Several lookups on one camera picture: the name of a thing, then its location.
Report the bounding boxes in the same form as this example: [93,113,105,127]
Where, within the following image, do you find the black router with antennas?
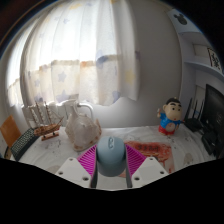
[183,97,206,134]

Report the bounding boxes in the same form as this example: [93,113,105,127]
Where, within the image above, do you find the white radiator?
[21,98,96,129]

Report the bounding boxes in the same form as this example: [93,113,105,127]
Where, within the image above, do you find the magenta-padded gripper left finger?
[54,143,99,190]

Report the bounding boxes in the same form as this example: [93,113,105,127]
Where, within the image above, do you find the wooden model sailing ship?
[28,101,65,142]

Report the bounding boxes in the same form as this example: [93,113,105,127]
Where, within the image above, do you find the white printed tablecloth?
[4,124,218,191]

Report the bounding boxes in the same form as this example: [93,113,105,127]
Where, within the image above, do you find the orange wooden chair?
[0,114,22,149]

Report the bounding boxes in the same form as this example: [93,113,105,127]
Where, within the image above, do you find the black monitor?
[199,83,224,159]

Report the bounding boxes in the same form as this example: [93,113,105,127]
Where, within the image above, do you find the black keyboard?
[10,127,40,162]

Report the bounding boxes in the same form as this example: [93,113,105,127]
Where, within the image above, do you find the white wall shelf unit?
[166,8,224,84]

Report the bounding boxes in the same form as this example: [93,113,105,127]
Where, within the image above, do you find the light blue computer mouse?
[95,135,128,178]

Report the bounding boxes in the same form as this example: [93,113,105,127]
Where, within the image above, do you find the white conch shell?
[64,99,102,153]

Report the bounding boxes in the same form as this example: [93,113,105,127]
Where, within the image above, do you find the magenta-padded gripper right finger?
[124,143,170,190]

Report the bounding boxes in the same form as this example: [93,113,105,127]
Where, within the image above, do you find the cartoon boy figurine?
[156,96,184,136]

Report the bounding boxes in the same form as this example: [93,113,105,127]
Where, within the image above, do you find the small black box device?
[201,131,218,156]

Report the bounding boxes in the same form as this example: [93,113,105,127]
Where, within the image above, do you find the white star-print curtain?
[6,0,141,108]

